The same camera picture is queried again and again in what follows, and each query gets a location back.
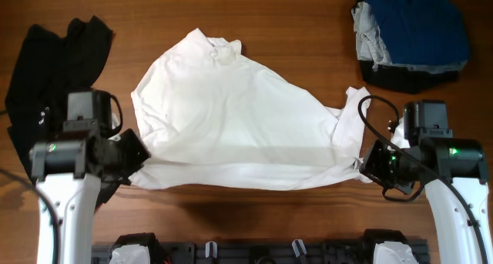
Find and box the white printed t-shirt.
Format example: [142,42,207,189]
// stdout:
[130,30,368,191]

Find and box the black t-shirt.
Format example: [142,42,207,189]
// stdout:
[4,15,116,211]

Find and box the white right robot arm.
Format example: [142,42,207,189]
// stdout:
[360,138,492,263]

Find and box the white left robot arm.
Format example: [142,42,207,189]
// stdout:
[30,129,150,263]

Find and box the folded blue shirt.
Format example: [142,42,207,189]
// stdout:
[364,0,471,65]

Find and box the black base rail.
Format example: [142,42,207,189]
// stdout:
[91,239,431,264]

